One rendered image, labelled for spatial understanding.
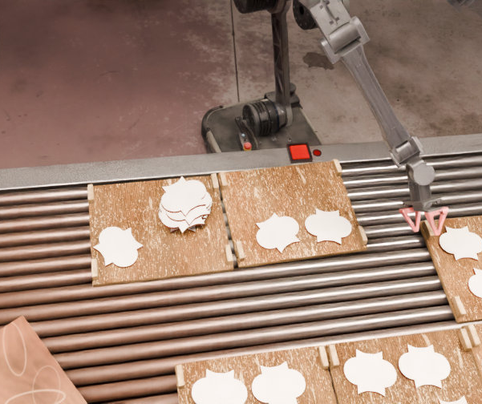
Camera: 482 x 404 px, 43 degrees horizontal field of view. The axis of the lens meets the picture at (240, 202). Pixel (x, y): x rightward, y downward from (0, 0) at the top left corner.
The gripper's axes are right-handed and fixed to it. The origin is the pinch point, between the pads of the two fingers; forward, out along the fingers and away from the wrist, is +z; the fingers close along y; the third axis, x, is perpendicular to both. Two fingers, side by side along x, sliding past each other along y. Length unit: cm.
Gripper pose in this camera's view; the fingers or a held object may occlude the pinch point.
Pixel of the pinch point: (426, 230)
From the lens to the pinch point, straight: 181.6
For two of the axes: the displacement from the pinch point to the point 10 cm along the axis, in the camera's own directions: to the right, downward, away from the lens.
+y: 3.4, 0.6, -9.4
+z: 1.9, 9.7, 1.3
